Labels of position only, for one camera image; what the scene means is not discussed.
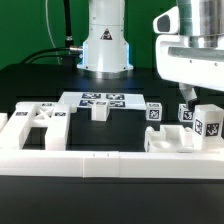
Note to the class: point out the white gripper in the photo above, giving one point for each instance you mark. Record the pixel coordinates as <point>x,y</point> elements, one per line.
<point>190,48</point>

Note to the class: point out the white chair seat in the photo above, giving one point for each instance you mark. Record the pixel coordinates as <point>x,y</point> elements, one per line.
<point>179,139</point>

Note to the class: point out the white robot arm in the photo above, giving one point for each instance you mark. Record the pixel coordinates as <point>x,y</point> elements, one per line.
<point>105,51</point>

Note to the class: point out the white U-shaped obstacle fence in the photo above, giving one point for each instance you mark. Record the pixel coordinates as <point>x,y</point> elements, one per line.
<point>112,164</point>

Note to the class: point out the white part left edge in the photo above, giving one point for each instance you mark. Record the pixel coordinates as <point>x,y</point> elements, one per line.
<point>3,120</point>

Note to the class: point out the white marker base plate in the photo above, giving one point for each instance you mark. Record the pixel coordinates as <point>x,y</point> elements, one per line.
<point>116,100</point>

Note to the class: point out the white chair back frame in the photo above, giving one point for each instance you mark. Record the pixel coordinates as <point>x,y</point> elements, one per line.
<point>52,116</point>

